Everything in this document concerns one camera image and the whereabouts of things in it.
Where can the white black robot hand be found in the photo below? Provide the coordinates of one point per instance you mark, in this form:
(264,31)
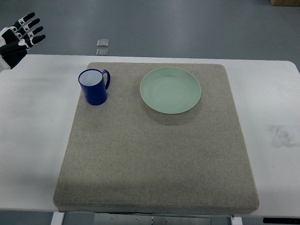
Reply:
(17,39)

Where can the blue mug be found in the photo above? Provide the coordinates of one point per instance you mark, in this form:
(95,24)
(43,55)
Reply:
(94,84)

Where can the lower floor socket plate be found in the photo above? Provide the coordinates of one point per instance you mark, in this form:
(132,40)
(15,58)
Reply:
(102,52)

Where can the floor socket plate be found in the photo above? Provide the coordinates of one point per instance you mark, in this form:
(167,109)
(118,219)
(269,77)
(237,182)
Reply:
(103,43)
(102,52)

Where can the upper floor socket plate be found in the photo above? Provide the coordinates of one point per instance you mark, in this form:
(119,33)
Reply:
(103,43)

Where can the green plate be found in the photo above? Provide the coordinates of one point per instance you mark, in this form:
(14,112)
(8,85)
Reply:
(170,90)

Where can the beige felt mat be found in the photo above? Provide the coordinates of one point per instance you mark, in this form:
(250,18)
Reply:
(123,156)

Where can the cardboard box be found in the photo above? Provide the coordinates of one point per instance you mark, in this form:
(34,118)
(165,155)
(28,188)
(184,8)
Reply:
(286,3)

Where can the metal table frame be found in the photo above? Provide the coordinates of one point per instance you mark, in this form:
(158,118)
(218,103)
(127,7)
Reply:
(119,219)

